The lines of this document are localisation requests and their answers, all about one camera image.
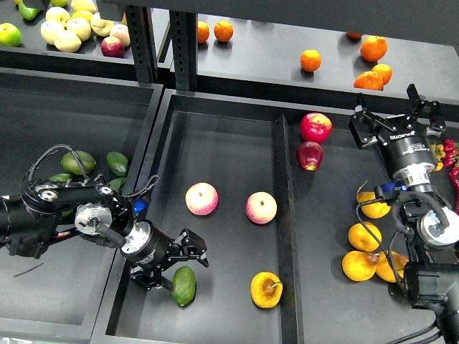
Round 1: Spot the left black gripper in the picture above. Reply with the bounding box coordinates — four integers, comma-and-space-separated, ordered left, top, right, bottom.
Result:
120, 221, 209, 292

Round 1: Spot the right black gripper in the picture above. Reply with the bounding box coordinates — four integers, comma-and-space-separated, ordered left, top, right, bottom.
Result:
348, 84, 446, 181

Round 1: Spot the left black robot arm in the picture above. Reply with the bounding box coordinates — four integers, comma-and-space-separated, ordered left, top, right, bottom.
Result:
1, 144, 209, 290

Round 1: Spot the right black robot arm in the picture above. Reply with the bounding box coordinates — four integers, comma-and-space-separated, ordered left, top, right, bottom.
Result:
349, 85, 458, 343

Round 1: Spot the yellow pear with stem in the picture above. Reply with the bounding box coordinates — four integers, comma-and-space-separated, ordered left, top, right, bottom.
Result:
356, 181, 391, 219

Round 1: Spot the pale yellow pear right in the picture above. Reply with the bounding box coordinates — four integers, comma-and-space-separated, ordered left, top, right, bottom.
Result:
90, 12, 115, 37

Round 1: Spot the pale yellow pear front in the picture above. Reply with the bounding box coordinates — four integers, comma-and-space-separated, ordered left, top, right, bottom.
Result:
54, 30, 82, 53

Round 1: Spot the pale yellow pear centre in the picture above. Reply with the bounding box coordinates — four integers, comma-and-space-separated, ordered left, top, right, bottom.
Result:
67, 17, 92, 42

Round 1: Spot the pale yellow pear left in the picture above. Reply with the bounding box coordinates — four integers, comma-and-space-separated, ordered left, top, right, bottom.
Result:
40, 20, 65, 45

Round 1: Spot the orange cherry tomato cluster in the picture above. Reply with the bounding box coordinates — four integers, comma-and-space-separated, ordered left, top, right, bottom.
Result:
431, 143, 445, 171

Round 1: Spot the red cherry tomato cluster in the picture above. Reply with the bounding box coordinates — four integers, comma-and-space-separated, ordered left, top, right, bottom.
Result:
443, 138, 459, 167

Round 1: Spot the orange right small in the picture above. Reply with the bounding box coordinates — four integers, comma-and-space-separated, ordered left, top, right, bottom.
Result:
372, 64, 392, 85

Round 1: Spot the orange front right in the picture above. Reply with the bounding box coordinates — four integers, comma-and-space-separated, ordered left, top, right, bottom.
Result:
354, 71, 384, 90

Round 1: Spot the pink apple left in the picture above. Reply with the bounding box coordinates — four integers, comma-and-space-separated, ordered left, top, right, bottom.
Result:
185, 182, 219, 216

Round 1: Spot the pink apple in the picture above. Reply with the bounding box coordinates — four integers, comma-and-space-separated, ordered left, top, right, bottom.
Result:
185, 182, 219, 216
245, 191, 278, 225

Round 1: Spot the red chili pepper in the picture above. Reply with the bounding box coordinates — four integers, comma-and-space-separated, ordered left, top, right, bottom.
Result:
448, 167, 459, 214

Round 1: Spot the large orange top right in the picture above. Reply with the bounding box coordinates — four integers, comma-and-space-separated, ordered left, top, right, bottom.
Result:
360, 35, 388, 62

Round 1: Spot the bright red apple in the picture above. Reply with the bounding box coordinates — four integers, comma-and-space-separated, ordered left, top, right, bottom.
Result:
300, 113, 333, 144

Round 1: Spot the dark red apple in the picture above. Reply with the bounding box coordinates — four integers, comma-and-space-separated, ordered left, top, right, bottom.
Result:
296, 141, 323, 171

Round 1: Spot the orange hidden under shelf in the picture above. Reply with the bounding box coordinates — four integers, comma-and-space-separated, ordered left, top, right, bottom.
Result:
346, 32, 363, 39

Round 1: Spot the pink apple right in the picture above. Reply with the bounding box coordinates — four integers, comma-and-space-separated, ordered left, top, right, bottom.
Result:
245, 191, 278, 225

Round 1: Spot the orange centre shelf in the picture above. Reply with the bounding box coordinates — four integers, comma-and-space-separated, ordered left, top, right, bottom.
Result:
300, 49, 321, 72

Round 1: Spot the orange shelf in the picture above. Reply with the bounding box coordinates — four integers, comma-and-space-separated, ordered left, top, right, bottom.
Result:
300, 49, 321, 72
214, 20, 234, 42

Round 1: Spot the orange left shelf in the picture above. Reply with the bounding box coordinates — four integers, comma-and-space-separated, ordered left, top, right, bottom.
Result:
214, 20, 234, 42

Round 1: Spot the red apple on shelf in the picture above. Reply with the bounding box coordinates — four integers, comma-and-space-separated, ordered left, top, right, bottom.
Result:
100, 36, 125, 58

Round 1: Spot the pink peach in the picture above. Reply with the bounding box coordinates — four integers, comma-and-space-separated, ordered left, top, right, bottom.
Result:
110, 24, 131, 47

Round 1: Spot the yellow lemon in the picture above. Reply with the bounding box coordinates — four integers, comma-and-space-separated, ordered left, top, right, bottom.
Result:
71, 9, 93, 23

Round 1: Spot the orange behind post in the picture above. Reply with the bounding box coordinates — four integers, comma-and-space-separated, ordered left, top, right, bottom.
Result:
197, 21, 210, 44

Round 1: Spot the black shelf post right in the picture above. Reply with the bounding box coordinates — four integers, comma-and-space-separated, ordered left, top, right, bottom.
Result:
169, 10, 198, 91

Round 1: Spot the black shelf post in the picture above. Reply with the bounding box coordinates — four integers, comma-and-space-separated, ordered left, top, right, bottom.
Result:
169, 10, 198, 91
125, 5, 158, 83

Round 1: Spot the black shelf post left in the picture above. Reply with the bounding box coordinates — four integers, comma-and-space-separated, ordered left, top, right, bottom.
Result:
125, 5, 158, 83

